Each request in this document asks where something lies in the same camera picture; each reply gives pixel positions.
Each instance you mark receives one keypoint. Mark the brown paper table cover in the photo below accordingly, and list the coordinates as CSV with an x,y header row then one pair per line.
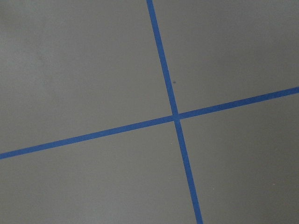
x,y
86,128

